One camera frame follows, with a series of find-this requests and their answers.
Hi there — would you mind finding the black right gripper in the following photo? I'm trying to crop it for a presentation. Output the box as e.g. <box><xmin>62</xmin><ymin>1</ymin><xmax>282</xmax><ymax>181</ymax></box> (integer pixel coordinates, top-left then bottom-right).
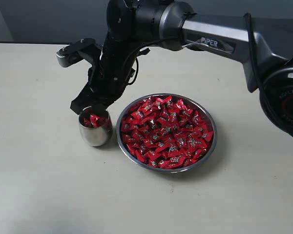
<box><xmin>70</xmin><ymin>36</ymin><xmax>137</xmax><ymax>115</ymax></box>

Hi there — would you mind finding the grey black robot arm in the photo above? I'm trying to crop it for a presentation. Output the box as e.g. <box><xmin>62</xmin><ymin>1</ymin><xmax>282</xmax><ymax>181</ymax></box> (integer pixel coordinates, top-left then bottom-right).
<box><xmin>70</xmin><ymin>0</ymin><xmax>293</xmax><ymax>137</ymax></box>

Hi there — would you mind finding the stainless steel cup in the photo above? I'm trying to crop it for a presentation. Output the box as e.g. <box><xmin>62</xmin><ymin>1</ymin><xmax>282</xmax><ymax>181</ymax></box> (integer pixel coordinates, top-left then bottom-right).
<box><xmin>78</xmin><ymin>106</ymin><xmax>113</xmax><ymax>147</ymax></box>

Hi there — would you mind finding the pile of red wrapped candies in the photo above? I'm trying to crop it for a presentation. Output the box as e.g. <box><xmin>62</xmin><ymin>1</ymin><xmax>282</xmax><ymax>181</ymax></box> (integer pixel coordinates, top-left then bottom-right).
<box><xmin>121</xmin><ymin>95</ymin><xmax>214</xmax><ymax>169</ymax></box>

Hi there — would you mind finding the steel bowl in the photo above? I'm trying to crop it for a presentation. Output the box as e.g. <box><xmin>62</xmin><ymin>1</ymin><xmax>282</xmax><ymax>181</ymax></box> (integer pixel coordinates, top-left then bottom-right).
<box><xmin>116</xmin><ymin>93</ymin><xmax>217</xmax><ymax>174</ymax></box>

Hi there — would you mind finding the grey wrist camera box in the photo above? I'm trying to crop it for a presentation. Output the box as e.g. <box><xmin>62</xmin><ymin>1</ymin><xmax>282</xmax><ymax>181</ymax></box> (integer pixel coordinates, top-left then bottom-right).
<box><xmin>56</xmin><ymin>38</ymin><xmax>102</xmax><ymax>68</ymax></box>

